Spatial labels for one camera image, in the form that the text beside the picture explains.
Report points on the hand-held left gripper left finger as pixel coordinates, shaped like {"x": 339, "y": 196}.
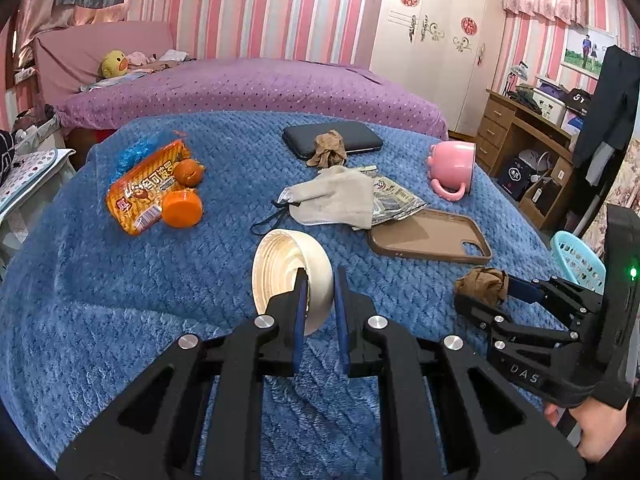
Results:
{"x": 299, "y": 310}

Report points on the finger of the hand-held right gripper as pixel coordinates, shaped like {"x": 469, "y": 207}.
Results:
{"x": 480, "y": 312}
{"x": 522, "y": 291}

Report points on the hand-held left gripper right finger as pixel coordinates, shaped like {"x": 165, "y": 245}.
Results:
{"x": 341, "y": 310}

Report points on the dark brown paper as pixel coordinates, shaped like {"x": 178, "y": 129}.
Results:
{"x": 482, "y": 285}

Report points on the light blue plastic basket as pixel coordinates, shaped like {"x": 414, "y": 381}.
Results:
{"x": 575, "y": 260}

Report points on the light brown paper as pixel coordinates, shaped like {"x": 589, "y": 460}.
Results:
{"x": 327, "y": 150}

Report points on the orange snack packet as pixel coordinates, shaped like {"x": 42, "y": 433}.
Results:
{"x": 140, "y": 185}

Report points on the person's right hand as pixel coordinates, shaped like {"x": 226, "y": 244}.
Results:
{"x": 602, "y": 430}

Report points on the cream ribbed bowl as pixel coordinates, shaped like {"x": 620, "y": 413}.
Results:
{"x": 280, "y": 270}

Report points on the brown phone case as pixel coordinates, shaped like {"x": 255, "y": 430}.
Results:
{"x": 425, "y": 237}

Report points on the grey cloth pouch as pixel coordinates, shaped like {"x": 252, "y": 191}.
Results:
{"x": 335, "y": 197}

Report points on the dark printed box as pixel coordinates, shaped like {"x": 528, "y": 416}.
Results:
{"x": 515, "y": 177}

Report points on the floral drape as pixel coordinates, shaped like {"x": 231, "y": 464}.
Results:
{"x": 625, "y": 190}

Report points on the silver snack wrapper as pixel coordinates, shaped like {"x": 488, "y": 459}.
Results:
{"x": 397, "y": 202}

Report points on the pink mug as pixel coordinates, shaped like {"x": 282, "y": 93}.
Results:
{"x": 452, "y": 165}

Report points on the large orange tangerine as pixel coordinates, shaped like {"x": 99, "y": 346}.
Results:
{"x": 182, "y": 210}

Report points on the black smartphone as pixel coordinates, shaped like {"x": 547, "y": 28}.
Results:
{"x": 300, "y": 140}

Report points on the wooden desk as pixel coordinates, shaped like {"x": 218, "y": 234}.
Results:
{"x": 500, "y": 120}

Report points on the blue fleece blanket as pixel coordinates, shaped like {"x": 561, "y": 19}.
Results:
{"x": 125, "y": 285}

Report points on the small orange tangerine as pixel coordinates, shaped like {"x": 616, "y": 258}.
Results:
{"x": 189, "y": 172}

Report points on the white storage box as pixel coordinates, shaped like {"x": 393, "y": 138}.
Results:
{"x": 550, "y": 102}

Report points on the black cap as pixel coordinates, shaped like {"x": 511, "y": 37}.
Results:
{"x": 579, "y": 97}

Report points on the dark hanging coat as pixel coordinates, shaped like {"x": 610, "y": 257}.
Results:
{"x": 615, "y": 100}

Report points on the desk lamp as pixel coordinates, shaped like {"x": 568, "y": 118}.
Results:
{"x": 517, "y": 72}

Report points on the blue plastic bag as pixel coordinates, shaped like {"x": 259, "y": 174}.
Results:
{"x": 137, "y": 147}

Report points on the purple dotted bed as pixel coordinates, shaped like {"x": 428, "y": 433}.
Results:
{"x": 250, "y": 85}

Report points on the cream wardrobe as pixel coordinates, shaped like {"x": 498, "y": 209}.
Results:
{"x": 440, "y": 70}

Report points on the pile of pink clothes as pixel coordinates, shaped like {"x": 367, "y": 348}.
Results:
{"x": 150, "y": 59}

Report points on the yellow duck plush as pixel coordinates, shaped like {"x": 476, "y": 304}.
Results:
{"x": 114, "y": 64}

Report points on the pink headboard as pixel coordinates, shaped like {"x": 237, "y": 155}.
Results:
{"x": 75, "y": 45}

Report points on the framed wall photo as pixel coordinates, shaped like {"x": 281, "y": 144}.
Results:
{"x": 587, "y": 52}

